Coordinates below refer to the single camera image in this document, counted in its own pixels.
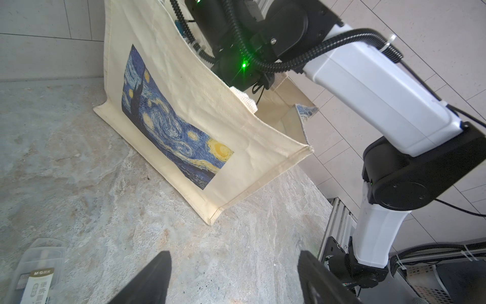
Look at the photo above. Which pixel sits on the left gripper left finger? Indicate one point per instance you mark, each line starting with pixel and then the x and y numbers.
pixel 150 285

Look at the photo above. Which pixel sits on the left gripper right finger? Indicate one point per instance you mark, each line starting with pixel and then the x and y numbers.
pixel 318 284

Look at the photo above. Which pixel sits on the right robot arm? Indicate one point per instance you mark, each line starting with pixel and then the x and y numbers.
pixel 426 145

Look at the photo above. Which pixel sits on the small clear compass case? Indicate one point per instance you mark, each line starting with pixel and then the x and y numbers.
pixel 38 276

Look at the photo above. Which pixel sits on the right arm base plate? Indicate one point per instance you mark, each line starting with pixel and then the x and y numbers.
pixel 334 250

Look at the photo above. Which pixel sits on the aluminium mounting rail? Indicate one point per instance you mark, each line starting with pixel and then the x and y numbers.
pixel 341 225

